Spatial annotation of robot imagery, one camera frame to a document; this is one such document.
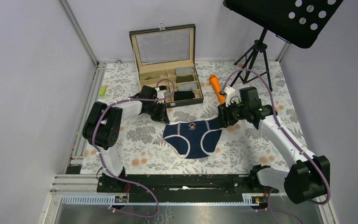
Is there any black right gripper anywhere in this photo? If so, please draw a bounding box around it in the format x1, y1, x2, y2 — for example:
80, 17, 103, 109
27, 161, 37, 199
214, 98, 248, 129

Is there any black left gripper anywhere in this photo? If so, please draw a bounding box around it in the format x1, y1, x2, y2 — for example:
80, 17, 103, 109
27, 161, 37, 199
145, 100, 169, 124

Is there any navy blue underwear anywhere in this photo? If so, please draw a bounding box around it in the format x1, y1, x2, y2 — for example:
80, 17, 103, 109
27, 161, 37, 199
163, 117, 223, 159

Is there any olive khaki underwear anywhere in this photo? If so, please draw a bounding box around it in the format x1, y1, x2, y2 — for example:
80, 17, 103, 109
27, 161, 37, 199
141, 70, 167, 81

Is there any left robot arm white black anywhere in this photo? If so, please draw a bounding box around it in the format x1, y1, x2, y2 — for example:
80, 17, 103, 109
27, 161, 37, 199
82, 86, 170, 192

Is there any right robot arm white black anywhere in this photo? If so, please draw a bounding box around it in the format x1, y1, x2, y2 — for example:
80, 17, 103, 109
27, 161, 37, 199
218, 86, 330, 204

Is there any striped rolled underwear in box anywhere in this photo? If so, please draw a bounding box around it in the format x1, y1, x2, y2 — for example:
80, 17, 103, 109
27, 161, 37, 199
177, 82, 198, 91

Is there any olive rolled underwear in box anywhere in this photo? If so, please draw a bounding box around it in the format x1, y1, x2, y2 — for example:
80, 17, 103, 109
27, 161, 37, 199
176, 75, 194, 84

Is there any grey rolled underwear in box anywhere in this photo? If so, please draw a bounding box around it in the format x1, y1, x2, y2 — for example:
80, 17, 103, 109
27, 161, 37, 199
175, 67, 195, 76

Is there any floral table cloth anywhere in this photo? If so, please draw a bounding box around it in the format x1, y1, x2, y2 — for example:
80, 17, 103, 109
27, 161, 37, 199
80, 61, 307, 174

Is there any wooden organizer box glass lid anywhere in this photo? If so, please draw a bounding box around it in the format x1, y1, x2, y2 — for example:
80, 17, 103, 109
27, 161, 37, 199
129, 23, 204, 108

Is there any green block at left edge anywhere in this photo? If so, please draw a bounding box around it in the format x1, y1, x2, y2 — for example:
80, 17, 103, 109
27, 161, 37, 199
98, 86, 107, 97

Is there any black music stand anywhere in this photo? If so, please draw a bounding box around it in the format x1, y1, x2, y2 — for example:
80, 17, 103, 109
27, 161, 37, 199
222, 0, 344, 93

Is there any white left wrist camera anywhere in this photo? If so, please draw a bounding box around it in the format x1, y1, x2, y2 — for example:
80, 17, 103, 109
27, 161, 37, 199
155, 86, 169, 104

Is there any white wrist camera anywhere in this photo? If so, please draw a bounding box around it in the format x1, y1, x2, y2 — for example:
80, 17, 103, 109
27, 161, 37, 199
155, 86, 169, 104
220, 86, 236, 107

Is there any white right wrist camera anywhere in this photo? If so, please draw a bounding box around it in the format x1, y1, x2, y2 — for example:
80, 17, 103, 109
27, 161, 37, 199
220, 86, 236, 107

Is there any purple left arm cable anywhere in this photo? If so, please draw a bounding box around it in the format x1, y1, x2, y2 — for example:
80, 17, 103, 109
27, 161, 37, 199
91, 78, 176, 219

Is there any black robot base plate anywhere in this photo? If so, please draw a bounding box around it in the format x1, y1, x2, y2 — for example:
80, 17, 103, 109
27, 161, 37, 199
96, 174, 271, 204

